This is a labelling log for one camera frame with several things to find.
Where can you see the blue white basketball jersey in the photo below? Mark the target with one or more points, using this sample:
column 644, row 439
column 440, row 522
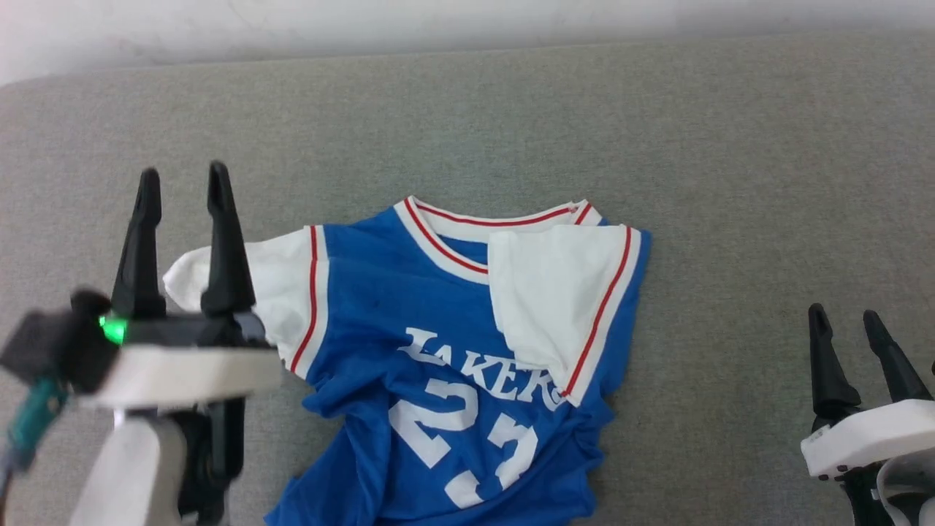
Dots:
column 409, row 307

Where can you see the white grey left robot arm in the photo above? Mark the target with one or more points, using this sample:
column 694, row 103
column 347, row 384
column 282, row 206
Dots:
column 124, row 467

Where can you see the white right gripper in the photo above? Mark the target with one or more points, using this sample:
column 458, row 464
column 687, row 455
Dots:
column 869, row 438

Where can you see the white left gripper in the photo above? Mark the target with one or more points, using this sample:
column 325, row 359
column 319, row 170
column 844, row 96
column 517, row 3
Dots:
column 182, row 372

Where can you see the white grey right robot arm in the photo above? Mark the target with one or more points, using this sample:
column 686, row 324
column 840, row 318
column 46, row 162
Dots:
column 906, row 497

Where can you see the grey fabric sofa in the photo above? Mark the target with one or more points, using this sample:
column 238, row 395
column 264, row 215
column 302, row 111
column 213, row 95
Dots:
column 730, row 183

